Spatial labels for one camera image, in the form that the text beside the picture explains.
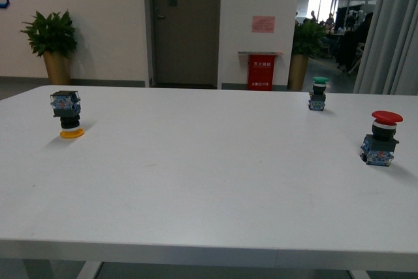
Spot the yellow mushroom push button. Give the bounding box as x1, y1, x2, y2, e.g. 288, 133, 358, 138
50, 90, 84, 139

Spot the green mushroom push button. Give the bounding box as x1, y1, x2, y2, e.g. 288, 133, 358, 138
308, 76, 329, 111

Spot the red mushroom push button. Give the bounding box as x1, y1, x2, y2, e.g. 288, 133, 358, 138
360, 110, 404, 167

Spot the red fire extinguisher cabinet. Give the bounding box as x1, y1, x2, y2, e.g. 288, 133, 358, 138
238, 51, 283, 91

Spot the pink paper notice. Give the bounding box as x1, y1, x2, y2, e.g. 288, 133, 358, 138
251, 16, 276, 33

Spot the grey door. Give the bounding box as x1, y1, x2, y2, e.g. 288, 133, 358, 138
152, 0, 221, 88

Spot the right potted plant gold pot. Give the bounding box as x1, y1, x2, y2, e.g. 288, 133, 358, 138
287, 21, 326, 91

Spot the potted plant gold pot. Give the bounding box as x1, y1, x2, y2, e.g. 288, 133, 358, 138
287, 21, 326, 91
21, 11, 77, 85

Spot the left potted plant gold pot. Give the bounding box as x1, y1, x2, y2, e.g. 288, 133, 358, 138
21, 11, 77, 85

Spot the grey curtain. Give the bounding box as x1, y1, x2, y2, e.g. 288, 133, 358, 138
353, 0, 417, 96

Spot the white table leg frame left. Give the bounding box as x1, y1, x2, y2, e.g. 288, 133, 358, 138
22, 259, 103, 279

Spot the white table leg frame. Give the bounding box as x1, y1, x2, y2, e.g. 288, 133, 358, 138
348, 270, 370, 279
22, 259, 103, 279

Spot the white table leg frame right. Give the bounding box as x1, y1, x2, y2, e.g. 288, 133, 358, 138
348, 270, 370, 279

